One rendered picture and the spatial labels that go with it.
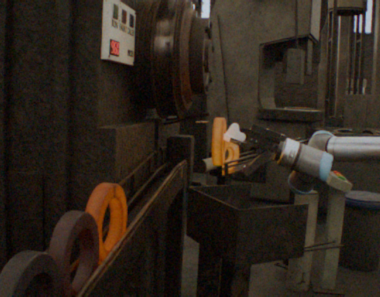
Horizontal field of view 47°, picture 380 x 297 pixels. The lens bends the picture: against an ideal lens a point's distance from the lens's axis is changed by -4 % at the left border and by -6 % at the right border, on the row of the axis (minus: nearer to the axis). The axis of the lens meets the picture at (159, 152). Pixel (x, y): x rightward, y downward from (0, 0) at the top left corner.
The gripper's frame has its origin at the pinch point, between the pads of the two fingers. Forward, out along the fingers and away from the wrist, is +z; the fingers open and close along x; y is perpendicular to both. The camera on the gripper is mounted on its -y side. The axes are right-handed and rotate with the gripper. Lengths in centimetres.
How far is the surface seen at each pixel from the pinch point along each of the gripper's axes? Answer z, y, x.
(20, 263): 14, -17, 92
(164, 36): 27.0, 24.5, 2.7
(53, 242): 15, -19, 78
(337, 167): -82, -13, -213
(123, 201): 13, -17, 47
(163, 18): 29.6, 30.2, 0.7
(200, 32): 18.1, 30.3, -7.3
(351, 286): -89, -61, -91
